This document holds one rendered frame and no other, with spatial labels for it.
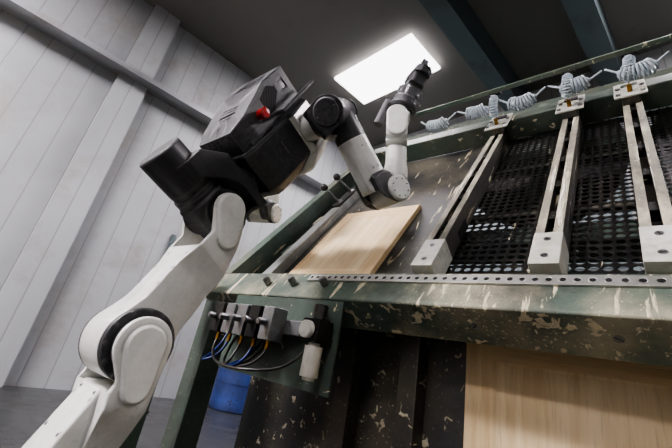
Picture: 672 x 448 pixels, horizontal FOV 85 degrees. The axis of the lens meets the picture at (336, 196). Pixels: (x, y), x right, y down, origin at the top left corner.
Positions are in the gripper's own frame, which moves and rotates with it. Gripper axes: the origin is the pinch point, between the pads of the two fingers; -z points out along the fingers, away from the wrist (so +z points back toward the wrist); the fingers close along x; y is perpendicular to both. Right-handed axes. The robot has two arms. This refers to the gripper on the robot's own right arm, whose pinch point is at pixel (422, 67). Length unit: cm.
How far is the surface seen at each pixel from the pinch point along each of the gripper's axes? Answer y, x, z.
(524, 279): 33, -36, 61
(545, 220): 40, -28, 42
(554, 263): 36, -39, 56
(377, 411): 34, 9, 105
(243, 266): -21, 62, 85
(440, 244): 24, -11, 56
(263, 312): -10, 7, 94
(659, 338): 45, -55, 66
